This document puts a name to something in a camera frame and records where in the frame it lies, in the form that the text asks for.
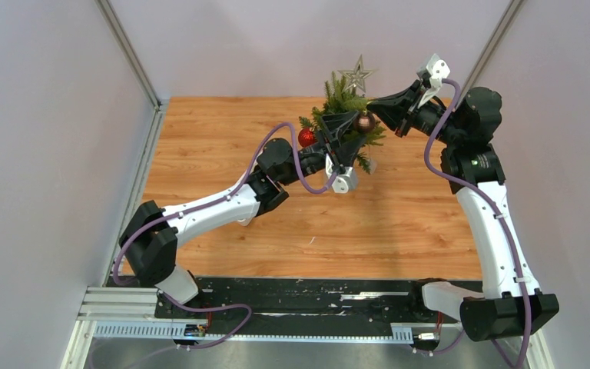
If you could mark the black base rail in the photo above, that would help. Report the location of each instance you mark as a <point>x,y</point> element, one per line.
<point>304,307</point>

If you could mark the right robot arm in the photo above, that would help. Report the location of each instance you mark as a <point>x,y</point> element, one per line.
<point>511,302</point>

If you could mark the small green christmas tree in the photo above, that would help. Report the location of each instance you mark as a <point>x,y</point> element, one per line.
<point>339,101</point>

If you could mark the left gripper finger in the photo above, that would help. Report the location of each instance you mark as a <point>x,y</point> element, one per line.
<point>346,151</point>
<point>336,126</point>

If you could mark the red glitter ball ornament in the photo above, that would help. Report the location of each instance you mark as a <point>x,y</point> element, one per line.
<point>306,137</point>

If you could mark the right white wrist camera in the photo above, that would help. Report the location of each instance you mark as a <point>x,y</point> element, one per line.
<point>431,74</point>

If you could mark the dark brown ball ornament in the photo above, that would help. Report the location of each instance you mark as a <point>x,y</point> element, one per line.
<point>365,122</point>

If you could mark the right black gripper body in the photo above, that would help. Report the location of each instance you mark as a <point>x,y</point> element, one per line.
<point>425,118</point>

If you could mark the clear battery box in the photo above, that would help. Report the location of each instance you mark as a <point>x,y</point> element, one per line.
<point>371,166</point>

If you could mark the aluminium frame post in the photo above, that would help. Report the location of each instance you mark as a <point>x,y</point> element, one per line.
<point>502,26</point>
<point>121,37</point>

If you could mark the left aluminium frame post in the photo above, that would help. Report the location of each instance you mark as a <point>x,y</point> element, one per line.
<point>121,37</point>

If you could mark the silver star ornament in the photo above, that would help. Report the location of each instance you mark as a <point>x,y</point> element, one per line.
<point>355,78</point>

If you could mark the right aluminium frame post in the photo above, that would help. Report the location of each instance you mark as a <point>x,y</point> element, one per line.
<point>502,26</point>

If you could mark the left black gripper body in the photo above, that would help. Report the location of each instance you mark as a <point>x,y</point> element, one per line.
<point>329,145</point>

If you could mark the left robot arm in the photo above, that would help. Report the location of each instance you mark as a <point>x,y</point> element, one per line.
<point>150,241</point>

